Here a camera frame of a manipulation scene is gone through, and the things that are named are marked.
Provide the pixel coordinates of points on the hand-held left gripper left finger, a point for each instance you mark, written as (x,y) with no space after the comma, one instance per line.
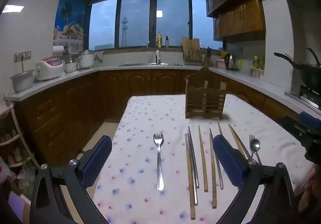
(97,161)

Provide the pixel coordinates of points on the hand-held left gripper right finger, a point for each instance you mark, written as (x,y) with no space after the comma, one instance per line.
(227,161)

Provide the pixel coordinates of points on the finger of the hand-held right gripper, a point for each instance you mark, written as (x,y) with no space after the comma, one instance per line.
(311,118)
(297,128)

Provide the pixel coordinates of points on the wooden chopstick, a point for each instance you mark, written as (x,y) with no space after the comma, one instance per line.
(203,163)
(190,188)
(237,140)
(212,176)

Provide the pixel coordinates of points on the wooden utensil holder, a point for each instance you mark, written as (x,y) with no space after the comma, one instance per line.
(205,103)

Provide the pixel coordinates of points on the person's right hand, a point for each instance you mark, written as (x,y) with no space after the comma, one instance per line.
(309,188)

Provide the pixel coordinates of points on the metal chopstick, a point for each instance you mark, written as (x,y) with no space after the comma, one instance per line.
(219,178)

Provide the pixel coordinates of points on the gas stove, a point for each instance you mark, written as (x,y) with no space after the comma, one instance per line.
(307,94)

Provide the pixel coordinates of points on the metal spoon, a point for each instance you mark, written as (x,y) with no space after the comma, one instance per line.
(255,145)

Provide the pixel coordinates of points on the small metal fork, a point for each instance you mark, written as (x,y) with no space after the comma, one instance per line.
(251,138)

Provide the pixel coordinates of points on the floral tablecloth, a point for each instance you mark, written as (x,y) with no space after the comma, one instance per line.
(140,163)

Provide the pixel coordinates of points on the black wok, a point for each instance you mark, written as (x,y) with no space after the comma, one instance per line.
(308,73)

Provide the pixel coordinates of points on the wooden lower cabinets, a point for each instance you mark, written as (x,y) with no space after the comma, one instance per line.
(82,103)

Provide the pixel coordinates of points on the wooden cabinets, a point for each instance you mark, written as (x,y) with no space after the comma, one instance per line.
(240,13)
(82,103)

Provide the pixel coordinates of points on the large metal fork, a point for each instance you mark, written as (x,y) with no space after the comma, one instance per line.
(158,163)

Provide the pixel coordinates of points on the wooden spatula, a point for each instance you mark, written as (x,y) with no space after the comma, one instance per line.
(289,57)

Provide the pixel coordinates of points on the pink spice jar set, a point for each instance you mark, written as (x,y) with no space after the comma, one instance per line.
(256,72)

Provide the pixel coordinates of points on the yellow oil bottle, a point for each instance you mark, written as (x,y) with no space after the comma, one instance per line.
(255,63)
(262,63)

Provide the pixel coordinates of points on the plastic bag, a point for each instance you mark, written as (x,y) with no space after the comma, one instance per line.
(25,176)

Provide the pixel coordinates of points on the green cup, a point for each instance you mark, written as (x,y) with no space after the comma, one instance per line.
(241,65)

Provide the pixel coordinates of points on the white kitchen countertop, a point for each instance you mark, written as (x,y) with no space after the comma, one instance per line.
(75,74)

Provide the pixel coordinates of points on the white storage rack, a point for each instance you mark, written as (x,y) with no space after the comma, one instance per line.
(13,123)

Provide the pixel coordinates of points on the steel electric kettle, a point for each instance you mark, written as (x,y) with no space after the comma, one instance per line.
(231,62)

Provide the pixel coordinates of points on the pink container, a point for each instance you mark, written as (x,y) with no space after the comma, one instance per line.
(220,63)

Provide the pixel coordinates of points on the white electric pot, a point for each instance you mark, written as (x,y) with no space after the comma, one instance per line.
(86,59)

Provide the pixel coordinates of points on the knife block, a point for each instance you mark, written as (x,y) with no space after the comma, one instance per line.
(208,59)

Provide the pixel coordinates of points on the hanging dish cloth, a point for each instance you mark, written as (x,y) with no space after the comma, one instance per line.
(99,57)

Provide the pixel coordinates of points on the yellow box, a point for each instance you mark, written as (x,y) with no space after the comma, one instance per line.
(224,54)

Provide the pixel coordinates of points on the white red rice cooker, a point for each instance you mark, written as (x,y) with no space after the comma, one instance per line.
(49,68)

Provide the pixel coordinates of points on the steel sink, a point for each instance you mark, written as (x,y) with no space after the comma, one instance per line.
(140,64)

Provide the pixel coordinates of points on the grey inner cooker pot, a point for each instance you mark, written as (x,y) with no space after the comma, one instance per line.
(22,82)

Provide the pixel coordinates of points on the paper towel roll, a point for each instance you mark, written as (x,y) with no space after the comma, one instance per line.
(58,51)

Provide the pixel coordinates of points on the kitchen faucet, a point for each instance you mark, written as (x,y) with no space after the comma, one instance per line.
(157,56)

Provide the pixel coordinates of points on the knife and board rack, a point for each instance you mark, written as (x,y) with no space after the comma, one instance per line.
(191,43)

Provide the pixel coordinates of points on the wooden upper cabinets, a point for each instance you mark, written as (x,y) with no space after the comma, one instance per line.
(240,13)

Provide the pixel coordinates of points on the soap dispenser bottle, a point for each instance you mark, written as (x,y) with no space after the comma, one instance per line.
(167,42)

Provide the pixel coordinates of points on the yellow detergent bottle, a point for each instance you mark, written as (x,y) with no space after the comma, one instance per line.
(159,40)

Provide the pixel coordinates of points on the kitchen window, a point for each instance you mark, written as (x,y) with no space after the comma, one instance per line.
(135,23)

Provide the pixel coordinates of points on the ceiling light panel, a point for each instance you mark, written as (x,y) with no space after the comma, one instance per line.
(12,8)

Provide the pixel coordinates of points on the wall switch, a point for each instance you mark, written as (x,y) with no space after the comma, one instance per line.
(239,50)

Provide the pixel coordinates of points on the wall power socket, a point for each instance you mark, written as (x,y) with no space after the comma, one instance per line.
(22,56)

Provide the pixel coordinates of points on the fruit wall poster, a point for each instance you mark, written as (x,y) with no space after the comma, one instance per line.
(70,18)

